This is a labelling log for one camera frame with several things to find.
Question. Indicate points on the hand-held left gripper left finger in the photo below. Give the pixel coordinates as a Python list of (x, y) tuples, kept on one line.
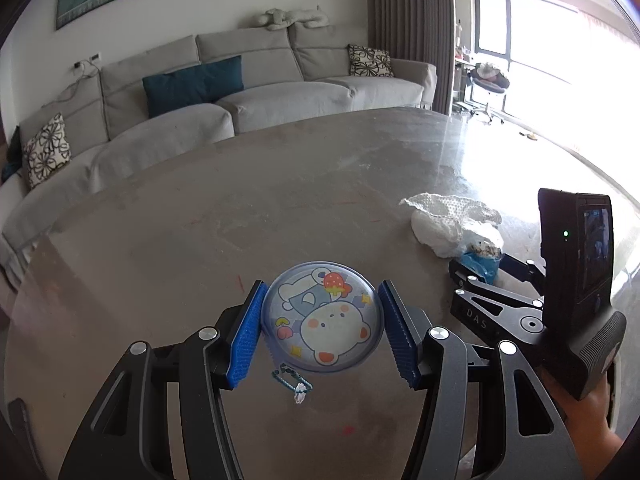
[(245, 345)]

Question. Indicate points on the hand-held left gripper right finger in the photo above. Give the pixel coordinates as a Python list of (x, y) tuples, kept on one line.
[(400, 340)]

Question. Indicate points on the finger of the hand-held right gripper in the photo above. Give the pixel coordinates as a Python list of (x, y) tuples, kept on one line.
[(500, 294), (525, 272)]

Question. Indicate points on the blue snack wrapper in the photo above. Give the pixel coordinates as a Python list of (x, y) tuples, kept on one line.
[(480, 266)]

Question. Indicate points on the round cartoon bear case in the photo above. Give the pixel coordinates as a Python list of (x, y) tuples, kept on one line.
[(325, 330)]

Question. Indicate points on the white dotted bag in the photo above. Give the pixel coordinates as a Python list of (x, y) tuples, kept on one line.
[(445, 230)]

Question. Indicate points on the person's right hand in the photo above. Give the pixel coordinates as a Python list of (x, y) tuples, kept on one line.
[(582, 415)]

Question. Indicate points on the grey oval coffee table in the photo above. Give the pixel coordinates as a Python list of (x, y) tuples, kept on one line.
[(200, 235)]

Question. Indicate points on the tan slipper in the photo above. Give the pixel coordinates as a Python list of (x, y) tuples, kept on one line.
[(529, 135)]

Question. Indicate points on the swivel chair with clothes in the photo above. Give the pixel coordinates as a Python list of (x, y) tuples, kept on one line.
[(490, 80)]

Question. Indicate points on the white cluttered desk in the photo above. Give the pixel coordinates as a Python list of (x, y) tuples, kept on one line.
[(462, 60)]

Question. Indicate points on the dark framed window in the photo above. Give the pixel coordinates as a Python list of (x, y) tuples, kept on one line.
[(492, 25)]

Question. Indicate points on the grey fabric sofa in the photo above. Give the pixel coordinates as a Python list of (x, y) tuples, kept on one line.
[(280, 100)]

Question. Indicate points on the floral black white pillow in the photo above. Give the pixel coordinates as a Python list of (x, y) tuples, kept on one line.
[(47, 152), (371, 61)]

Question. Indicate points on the teal rectangular pillow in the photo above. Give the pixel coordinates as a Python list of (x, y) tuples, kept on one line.
[(192, 85)]

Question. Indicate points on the grey brown curtain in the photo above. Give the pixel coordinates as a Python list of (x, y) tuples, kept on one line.
[(407, 25)]

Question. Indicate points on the dark teal cloth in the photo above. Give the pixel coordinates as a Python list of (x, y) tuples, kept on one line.
[(11, 160)]

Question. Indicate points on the white plush toy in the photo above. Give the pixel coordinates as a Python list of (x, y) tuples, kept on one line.
[(292, 17)]

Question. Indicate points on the white wall outlet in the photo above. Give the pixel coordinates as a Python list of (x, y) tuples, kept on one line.
[(89, 60)]

